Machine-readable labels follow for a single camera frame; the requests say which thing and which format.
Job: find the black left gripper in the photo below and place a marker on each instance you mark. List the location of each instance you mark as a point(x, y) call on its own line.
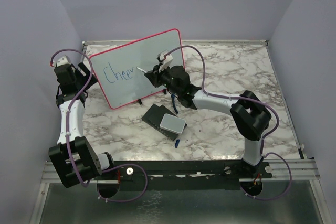
point(92, 80)

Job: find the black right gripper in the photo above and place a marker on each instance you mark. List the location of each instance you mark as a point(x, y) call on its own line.
point(155, 75)

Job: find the pink framed whiteboard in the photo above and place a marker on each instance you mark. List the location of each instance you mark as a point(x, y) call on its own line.
point(117, 69)

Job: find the blue marker cap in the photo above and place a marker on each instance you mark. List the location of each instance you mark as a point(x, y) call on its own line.
point(177, 143)

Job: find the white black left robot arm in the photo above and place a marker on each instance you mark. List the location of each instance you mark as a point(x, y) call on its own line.
point(73, 155)

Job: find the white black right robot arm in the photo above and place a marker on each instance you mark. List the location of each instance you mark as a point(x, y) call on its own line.
point(250, 115)

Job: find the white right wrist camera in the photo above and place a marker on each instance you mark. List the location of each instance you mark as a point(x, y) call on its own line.
point(165, 60)

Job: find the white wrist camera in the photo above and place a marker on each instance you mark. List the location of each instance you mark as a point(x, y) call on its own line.
point(165, 60)
point(64, 60)

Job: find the blue handled pliers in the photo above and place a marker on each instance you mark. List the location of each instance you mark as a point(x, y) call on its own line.
point(174, 104)

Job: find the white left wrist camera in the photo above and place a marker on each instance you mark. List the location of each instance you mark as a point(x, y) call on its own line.
point(64, 60)

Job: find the aluminium table edge frame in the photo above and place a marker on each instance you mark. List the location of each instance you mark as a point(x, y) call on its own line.
point(220, 67)

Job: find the black front mounting rail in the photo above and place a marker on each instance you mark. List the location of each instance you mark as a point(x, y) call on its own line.
point(188, 175)

